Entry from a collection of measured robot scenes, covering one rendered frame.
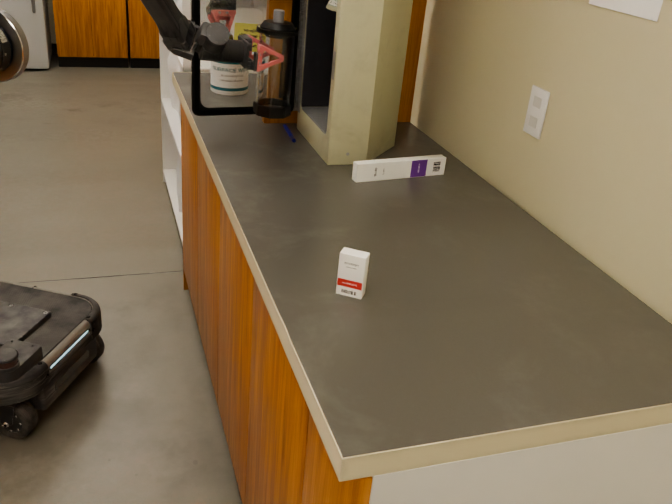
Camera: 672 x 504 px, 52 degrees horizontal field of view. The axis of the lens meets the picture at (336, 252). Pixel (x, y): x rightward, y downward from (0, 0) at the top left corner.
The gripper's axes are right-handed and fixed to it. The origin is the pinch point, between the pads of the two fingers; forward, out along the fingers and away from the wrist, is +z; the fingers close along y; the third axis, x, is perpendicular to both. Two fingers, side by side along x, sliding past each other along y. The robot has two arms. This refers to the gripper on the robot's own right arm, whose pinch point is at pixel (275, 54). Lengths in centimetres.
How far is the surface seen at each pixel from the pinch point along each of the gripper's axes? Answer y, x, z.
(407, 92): 21, 13, 51
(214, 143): 5.7, 26.6, -13.2
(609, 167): -71, 4, 53
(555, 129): -50, 2, 53
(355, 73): -14.8, 0.3, 16.8
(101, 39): 488, 94, -14
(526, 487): -118, 37, 10
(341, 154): -14.7, 21.9, 16.5
